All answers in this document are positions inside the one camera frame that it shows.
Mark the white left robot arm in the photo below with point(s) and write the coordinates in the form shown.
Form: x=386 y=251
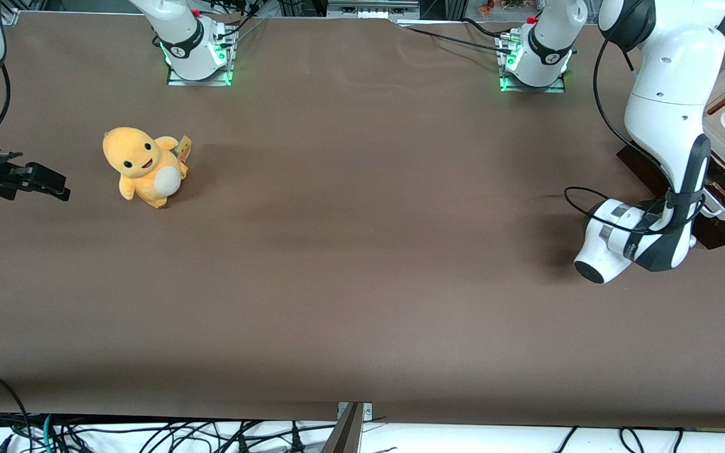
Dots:
x=664 y=113

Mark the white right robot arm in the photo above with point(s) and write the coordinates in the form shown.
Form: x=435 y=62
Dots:
x=183 y=44

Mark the yellow plush toy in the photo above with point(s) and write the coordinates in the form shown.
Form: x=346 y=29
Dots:
x=142 y=167

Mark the grey power strip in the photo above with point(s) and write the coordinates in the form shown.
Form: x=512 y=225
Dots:
x=372 y=7

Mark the dark angled bar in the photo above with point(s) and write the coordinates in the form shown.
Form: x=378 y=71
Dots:
x=345 y=434

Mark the small orange object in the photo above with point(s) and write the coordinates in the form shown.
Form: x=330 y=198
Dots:
x=487 y=7

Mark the white lower board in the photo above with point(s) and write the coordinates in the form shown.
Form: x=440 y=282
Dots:
x=463 y=440

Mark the small metal edge bracket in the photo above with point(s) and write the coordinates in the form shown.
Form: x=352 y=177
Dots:
x=367 y=410

